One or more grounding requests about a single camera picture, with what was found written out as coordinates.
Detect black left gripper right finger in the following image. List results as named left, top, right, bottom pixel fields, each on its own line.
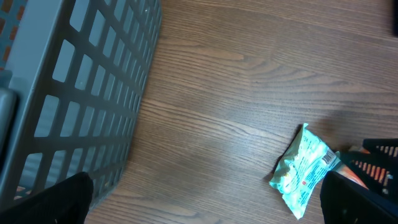
left=320, top=171, right=397, bottom=224

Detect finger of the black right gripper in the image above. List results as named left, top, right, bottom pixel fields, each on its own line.
left=340, top=151, right=397, bottom=201
left=363, top=139, right=398, bottom=158

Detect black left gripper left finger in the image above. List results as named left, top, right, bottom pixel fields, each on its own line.
left=1, top=172, right=93, bottom=224

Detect orange snack packet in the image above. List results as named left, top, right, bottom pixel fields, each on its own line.
left=335, top=146, right=369, bottom=189

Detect teal snack packet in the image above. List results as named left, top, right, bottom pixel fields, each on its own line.
left=269, top=123, right=340, bottom=220

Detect grey plastic mesh basket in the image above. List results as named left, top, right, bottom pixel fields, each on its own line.
left=1, top=0, right=162, bottom=210

